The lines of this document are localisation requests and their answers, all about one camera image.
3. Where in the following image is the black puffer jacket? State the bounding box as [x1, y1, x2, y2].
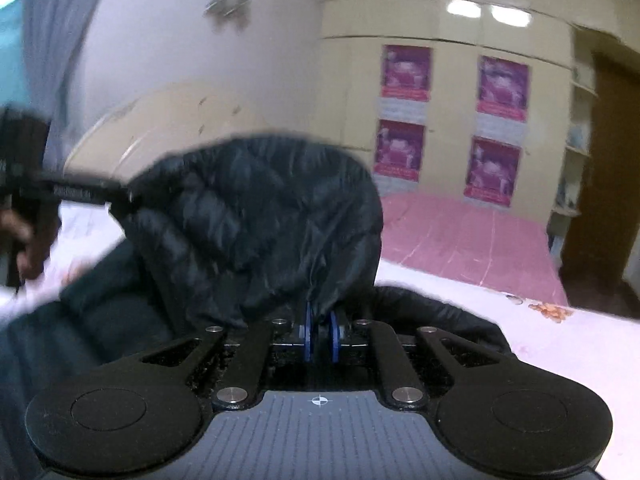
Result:
[1, 134, 510, 479]

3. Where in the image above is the person's left hand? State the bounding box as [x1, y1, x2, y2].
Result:
[1, 203, 61, 281]

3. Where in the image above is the cream bed headboard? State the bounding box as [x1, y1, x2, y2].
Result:
[64, 82, 269, 182]

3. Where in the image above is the pink bed cover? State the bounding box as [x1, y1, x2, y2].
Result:
[382, 192, 568, 306]

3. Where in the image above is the purple poster lower left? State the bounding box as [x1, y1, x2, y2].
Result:
[373, 119, 425, 182]

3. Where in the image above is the purple poster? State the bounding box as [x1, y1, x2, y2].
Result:
[463, 136, 522, 208]
[476, 55, 530, 122]
[381, 44, 432, 102]
[373, 119, 425, 182]

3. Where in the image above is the grey blue curtain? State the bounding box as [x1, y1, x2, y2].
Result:
[22, 0, 100, 167]

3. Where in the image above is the purple poster lower right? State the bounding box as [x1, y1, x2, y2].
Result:
[463, 136, 522, 208]

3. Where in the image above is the cream wardrobe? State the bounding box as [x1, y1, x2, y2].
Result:
[311, 0, 574, 222]

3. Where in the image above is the purple poster upper left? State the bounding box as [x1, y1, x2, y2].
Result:
[381, 44, 432, 102]

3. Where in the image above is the white corner shelf unit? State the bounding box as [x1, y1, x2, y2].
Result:
[547, 56, 598, 268]

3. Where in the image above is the white floral bed sheet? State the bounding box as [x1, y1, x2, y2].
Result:
[1, 205, 639, 479]

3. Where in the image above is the brown wooden door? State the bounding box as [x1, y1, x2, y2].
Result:
[560, 54, 639, 311]

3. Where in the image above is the purple poster upper right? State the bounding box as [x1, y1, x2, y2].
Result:
[476, 55, 530, 122]

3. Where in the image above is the wall lamp sconce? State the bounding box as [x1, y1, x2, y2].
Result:
[204, 0, 252, 27]

